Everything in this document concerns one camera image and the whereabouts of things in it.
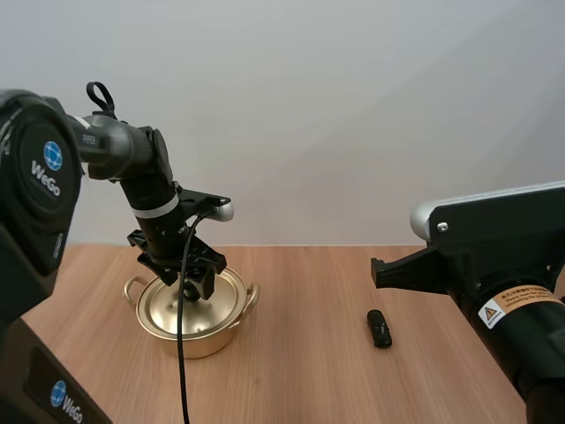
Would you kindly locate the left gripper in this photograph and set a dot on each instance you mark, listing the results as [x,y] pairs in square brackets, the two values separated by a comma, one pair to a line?
[165,240]

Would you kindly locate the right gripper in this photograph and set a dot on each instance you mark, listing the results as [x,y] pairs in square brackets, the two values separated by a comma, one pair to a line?
[415,271]

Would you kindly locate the gold lid with black knob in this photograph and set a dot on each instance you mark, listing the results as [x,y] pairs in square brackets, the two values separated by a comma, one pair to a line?
[220,305]

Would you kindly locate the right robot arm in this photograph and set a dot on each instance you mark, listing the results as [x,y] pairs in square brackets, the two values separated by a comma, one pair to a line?
[521,353]

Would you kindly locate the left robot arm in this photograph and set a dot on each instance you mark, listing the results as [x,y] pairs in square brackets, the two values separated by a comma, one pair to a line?
[39,185]

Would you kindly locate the small grey toy car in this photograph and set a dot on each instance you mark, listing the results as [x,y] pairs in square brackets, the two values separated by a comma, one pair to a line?
[379,329]

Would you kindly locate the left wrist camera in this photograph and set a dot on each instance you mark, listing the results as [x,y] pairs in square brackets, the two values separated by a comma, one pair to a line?
[207,201]

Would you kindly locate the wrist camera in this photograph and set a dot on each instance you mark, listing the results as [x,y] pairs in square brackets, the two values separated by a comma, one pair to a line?
[207,201]
[485,221]

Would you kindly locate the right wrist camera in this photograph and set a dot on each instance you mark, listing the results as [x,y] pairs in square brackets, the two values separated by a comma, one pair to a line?
[485,221]

